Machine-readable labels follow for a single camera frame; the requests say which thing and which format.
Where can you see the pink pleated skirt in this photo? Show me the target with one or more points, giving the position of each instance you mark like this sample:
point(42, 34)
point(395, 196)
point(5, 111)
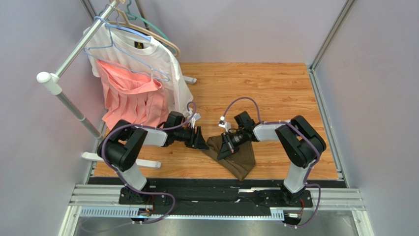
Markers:
point(135, 98)

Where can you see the blue wire hanger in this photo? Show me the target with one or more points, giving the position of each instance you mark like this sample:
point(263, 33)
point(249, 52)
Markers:
point(154, 73)

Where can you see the olive brown cloth napkin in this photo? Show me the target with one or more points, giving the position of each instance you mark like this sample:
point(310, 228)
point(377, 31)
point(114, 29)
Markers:
point(239, 164)

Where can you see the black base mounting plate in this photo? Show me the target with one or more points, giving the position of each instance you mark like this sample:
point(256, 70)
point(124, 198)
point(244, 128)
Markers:
point(209, 197)

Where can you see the wooden clothes hanger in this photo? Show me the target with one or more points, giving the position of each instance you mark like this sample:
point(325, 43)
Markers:
point(123, 23)

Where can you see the aluminium frame rail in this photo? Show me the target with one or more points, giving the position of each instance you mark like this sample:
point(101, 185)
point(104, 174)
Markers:
point(92, 201)

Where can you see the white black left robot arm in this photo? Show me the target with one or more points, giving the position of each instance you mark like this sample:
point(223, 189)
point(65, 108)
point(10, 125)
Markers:
point(121, 147)

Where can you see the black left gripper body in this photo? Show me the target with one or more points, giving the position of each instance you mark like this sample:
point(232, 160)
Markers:
point(186, 135)

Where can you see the teal clothes hanger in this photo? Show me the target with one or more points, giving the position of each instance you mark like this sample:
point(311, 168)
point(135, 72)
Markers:
point(140, 19)

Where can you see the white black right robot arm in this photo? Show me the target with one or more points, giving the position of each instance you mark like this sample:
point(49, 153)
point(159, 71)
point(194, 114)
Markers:
point(300, 140)

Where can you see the white clothes rack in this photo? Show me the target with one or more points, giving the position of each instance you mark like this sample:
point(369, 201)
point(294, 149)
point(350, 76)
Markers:
point(50, 81)

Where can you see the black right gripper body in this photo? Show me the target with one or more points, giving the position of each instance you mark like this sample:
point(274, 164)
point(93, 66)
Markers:
point(226, 142)

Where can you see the white t-shirt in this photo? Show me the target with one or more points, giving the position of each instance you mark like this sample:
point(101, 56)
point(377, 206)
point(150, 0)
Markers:
point(152, 52)

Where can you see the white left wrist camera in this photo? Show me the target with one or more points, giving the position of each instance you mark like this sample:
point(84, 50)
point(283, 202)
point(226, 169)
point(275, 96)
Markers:
point(193, 119)

